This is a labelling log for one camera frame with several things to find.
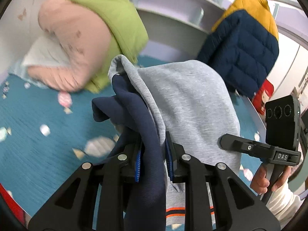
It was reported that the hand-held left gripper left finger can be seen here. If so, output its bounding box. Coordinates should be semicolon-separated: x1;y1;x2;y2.
28;137;145;231

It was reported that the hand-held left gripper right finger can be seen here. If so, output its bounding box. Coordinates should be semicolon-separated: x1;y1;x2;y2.
165;131;281;231

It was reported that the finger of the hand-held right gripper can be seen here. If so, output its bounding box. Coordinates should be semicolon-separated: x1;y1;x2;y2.
218;133;275;160

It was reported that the navy and grey jacket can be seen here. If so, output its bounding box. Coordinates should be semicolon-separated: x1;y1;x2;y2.
91;54;241;231

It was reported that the person's right forearm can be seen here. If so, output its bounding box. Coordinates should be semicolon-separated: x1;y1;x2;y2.
265;180;304;222

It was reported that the person's right hand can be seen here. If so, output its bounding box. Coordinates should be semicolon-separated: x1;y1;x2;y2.
250;165;292;195

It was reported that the navy and yellow puffer jacket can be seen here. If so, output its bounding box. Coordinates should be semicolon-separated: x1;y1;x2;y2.
196;0;280;100

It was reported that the teal candy-print bed sheet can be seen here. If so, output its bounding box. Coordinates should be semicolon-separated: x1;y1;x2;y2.
0;55;268;231

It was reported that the pink quilt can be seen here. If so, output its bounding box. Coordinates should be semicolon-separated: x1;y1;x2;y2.
26;0;116;93

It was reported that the white folded cloth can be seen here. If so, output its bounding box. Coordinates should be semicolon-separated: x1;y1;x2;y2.
22;36;71;68

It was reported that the light blue striped cloth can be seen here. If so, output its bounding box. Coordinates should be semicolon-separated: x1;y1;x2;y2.
10;60;49;88

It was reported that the green quilt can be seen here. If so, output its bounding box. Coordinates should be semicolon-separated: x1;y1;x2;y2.
58;0;150;94

